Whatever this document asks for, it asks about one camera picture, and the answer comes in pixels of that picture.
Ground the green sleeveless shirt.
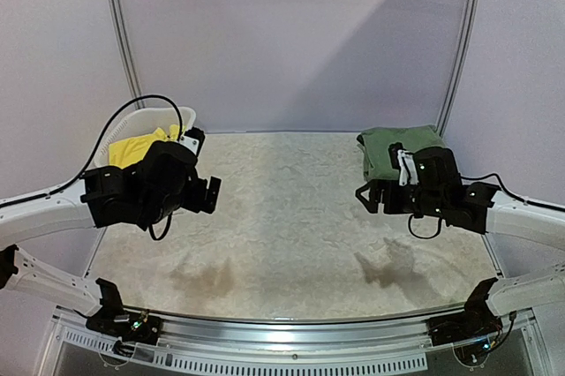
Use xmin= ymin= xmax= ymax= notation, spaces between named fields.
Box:
xmin=357 ymin=125 xmax=446 ymax=182

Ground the yellow garment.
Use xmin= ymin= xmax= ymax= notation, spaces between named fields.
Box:
xmin=109 ymin=124 xmax=186 ymax=169

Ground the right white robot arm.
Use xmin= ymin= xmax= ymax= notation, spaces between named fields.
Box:
xmin=355 ymin=143 xmax=564 ymax=337

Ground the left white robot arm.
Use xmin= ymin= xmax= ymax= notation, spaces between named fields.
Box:
xmin=1 ymin=141 xmax=222 ymax=335

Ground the white plastic laundry basket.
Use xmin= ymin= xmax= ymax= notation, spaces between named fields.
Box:
xmin=93 ymin=107 xmax=196 ymax=168

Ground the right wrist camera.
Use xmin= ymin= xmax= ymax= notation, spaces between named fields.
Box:
xmin=388 ymin=142 xmax=418 ymax=186

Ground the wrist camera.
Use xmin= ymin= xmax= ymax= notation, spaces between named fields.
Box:
xmin=388 ymin=142 xmax=418 ymax=186
xmin=179 ymin=127 xmax=206 ymax=157

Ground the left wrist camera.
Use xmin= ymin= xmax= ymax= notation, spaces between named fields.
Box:
xmin=179 ymin=127 xmax=206 ymax=157

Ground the aluminium front rail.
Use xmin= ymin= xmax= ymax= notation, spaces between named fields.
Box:
xmin=50 ymin=300 xmax=542 ymax=372

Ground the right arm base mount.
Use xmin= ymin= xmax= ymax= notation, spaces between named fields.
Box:
xmin=426 ymin=278 xmax=517 ymax=367

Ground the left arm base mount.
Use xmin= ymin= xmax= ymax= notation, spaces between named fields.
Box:
xmin=86 ymin=278 xmax=162 ymax=358

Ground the left aluminium corner post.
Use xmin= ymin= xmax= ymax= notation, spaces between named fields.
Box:
xmin=108 ymin=0 xmax=145 ymax=109

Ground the aluminium corner post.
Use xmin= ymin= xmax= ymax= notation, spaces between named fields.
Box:
xmin=436 ymin=0 xmax=478 ymax=138
xmin=108 ymin=0 xmax=145 ymax=109

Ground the right aluminium corner post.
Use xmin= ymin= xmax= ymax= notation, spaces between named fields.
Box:
xmin=436 ymin=0 xmax=478 ymax=138

